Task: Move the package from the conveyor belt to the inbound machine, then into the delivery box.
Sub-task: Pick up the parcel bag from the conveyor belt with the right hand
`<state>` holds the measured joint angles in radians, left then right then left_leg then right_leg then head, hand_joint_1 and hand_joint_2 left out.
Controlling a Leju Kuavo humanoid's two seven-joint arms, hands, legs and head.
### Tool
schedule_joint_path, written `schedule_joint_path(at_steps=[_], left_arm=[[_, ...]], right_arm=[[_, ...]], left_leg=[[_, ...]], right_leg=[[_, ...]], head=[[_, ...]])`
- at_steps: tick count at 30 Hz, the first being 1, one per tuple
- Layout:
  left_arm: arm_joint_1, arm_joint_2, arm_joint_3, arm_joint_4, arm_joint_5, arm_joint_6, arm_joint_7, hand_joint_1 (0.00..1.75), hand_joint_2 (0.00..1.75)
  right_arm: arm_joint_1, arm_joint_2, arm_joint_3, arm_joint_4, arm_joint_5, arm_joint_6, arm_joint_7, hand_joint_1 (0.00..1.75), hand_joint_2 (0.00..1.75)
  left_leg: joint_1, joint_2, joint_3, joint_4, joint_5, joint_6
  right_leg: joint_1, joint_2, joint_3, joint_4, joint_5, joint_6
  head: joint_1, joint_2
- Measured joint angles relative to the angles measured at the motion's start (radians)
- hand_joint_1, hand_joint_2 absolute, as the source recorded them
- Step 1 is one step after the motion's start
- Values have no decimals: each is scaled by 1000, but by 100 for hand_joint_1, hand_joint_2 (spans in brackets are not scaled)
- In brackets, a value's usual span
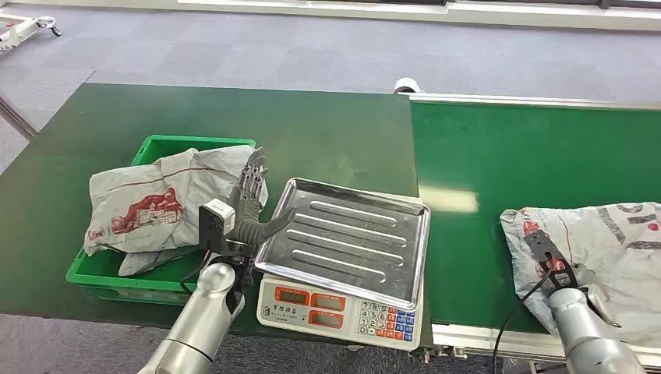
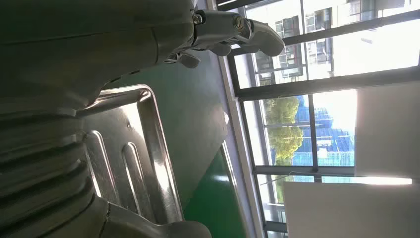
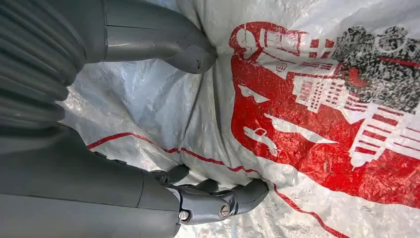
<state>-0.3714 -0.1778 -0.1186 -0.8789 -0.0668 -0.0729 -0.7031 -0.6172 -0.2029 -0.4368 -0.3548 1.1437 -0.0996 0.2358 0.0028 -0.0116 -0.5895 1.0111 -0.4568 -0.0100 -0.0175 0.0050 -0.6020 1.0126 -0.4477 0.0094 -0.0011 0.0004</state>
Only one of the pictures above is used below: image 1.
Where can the green plastic bin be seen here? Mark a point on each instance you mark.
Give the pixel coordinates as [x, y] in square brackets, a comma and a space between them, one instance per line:
[155, 284]

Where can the dark metal bar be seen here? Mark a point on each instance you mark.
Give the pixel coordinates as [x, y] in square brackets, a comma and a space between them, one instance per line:
[18, 119]

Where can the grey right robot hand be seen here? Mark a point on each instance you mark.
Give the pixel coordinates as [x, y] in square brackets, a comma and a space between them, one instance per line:
[601, 304]

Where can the steel scale tray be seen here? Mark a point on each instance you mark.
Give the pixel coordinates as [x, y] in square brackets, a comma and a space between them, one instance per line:
[356, 237]

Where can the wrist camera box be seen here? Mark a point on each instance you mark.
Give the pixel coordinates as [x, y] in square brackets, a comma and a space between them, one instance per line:
[217, 217]
[545, 250]

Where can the white conveyor roller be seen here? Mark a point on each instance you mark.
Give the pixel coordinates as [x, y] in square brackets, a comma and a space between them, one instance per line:
[407, 84]

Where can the grey package with black lettering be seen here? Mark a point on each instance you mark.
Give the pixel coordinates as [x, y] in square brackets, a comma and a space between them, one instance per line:
[609, 248]

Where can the grey package with red print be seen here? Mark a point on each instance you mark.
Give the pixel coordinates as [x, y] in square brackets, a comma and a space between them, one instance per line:
[165, 201]

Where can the white wheeled cart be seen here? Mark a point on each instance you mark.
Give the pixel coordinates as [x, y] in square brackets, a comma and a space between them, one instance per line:
[20, 28]

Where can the green conveyor belt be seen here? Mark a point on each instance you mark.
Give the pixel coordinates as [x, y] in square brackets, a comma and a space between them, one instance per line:
[516, 155]

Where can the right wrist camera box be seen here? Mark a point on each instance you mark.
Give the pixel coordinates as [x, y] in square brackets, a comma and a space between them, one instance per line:
[545, 250]

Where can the small plain grey package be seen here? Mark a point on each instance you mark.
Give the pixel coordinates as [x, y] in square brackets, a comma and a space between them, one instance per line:
[150, 260]

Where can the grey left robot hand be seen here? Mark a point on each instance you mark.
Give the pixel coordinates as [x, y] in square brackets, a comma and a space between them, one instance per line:
[250, 198]

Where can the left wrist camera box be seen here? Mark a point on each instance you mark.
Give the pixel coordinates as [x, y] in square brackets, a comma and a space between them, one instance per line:
[217, 217]

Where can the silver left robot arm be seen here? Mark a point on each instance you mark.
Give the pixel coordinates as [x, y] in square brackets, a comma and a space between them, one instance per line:
[204, 320]

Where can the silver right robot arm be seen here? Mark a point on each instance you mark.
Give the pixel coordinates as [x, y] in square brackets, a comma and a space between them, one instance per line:
[588, 335]

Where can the white electronic scale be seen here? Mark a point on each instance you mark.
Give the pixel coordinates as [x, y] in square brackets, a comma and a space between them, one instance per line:
[304, 315]

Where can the silver conveyor frame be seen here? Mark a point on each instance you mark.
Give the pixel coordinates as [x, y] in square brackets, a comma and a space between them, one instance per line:
[516, 99]

